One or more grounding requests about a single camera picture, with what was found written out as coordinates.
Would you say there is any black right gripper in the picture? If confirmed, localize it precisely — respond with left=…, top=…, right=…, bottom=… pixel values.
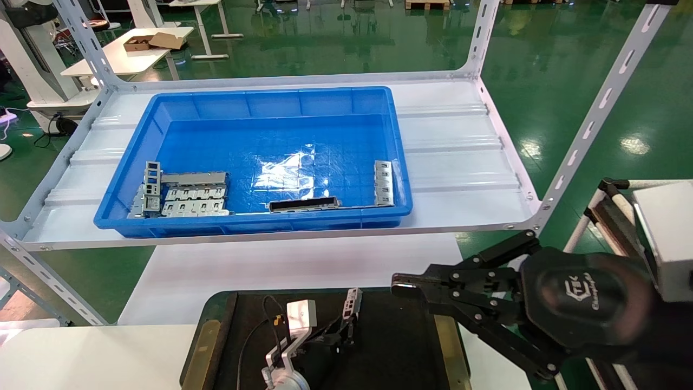
left=391, top=230, right=657, bottom=381

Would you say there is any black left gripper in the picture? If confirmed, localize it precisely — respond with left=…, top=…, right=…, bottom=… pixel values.
left=298, top=320, right=356, bottom=386

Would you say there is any slotted grey metal part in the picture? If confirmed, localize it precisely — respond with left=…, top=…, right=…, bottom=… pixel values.
left=341, top=288, right=362, bottom=347

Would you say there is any black container tray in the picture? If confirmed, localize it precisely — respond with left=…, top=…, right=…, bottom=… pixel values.
left=180, top=287, right=472, bottom=390

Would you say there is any grey metal part black slot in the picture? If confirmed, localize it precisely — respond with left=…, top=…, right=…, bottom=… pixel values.
left=269, top=196, right=342, bottom=213

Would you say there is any small grey metal part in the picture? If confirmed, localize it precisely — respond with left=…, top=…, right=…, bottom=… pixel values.
left=128, top=184, right=147, bottom=219

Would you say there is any white metal shelf rack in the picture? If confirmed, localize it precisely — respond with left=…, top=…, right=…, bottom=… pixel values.
left=0, top=0, right=678, bottom=327

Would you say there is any blue plastic bin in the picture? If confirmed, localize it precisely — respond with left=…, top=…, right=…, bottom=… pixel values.
left=94, top=86, right=414, bottom=238

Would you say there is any white desk with legs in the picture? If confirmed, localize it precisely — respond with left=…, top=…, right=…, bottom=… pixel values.
left=168, top=0, right=244, bottom=60

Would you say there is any open cardboard box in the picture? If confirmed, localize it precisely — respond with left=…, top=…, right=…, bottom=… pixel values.
left=123, top=32, right=187, bottom=52

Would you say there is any white table with cardboard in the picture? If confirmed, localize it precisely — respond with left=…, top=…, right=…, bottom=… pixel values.
left=61, top=27, right=194, bottom=82

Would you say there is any round stool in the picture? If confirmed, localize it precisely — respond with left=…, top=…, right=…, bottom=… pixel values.
left=81, top=19, right=122, bottom=33

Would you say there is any white machine base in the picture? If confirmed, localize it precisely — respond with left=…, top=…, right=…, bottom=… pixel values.
left=0, top=0, right=101, bottom=117

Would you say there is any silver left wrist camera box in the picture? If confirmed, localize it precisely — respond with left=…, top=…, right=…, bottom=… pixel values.
left=286, top=300, right=317, bottom=339

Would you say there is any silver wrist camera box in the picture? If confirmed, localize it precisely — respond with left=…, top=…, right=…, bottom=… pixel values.
left=632, top=181, right=693, bottom=303
left=286, top=300, right=317, bottom=339

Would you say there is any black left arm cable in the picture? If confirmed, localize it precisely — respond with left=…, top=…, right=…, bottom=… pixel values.
left=237, top=295, right=286, bottom=390

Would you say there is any black and white cart frame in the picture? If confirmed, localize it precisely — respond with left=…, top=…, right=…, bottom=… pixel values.
left=584, top=178, right=650, bottom=261

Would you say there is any grey metal bracket part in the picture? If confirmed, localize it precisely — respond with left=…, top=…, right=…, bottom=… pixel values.
left=374, top=160, right=395, bottom=207

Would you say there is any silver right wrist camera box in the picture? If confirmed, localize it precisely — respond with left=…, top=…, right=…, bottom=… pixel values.
left=632, top=181, right=693, bottom=303

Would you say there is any upright grey metal frame part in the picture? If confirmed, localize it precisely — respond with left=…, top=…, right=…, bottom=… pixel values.
left=143, top=161, right=163, bottom=213

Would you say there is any black floor cable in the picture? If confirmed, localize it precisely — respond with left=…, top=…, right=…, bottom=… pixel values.
left=34, top=111, right=79, bottom=148

